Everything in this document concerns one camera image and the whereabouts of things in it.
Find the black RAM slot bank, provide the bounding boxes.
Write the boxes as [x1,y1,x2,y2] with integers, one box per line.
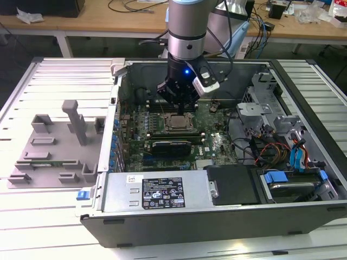
[145,99,198,113]
[147,131,205,144]

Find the red white bag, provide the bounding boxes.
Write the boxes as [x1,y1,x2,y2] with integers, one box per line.
[328,0,347,28]

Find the blue flat wire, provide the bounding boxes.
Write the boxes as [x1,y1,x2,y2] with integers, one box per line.
[289,137,307,173]

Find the metal drive cage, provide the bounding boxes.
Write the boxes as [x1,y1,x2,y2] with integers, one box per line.
[235,70,306,143]

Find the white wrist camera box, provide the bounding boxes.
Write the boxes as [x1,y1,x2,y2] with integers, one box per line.
[188,55,221,98]

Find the grey power supply with label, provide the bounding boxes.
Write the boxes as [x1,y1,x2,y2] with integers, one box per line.
[102,171,214,214]

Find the green RAM stick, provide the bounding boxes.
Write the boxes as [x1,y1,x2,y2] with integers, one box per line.
[16,160,78,167]

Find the yellow red wire bundle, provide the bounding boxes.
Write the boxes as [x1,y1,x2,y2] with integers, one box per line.
[257,142,290,166]

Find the small black cube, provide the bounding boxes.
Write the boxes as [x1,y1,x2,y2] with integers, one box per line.
[268,3,286,20]

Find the wooden desk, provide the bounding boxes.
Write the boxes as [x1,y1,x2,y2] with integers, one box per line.
[0,0,347,59]

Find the black wire bundle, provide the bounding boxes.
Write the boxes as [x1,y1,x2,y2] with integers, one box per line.
[227,108,261,165]

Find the silver CPU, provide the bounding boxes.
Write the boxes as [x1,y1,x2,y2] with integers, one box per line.
[168,116,188,129]

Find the white crumpled plastic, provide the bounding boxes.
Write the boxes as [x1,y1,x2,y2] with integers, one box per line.
[16,6,44,25]

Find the clear plastic bags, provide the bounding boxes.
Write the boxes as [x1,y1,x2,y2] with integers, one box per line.
[297,4,330,25]

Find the grey parts rack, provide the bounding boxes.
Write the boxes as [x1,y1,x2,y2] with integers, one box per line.
[7,99,108,190]

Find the white box with barcode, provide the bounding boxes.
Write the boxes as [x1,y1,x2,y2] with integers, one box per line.
[237,43,249,59]

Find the large black box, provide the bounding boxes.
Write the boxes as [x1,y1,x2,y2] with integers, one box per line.
[0,0,86,18]

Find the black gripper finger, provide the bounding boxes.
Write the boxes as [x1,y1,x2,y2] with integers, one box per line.
[181,92,200,115]
[156,80,182,115]

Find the green motherboard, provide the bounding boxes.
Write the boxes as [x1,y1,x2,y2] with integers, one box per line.
[116,100,239,173]

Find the hard disk in blue carrier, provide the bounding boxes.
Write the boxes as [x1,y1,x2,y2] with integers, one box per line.
[261,169,331,204]

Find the black plastic drive shroud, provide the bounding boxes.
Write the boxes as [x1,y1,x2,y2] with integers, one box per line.
[203,165,261,206]

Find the black graphics card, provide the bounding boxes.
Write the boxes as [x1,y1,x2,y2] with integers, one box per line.
[150,139,192,158]

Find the open black PC case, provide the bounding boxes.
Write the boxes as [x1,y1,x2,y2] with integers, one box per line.
[74,58,347,249]

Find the silver chipset heat sink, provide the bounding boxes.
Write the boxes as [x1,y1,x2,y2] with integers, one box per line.
[195,159,215,171]

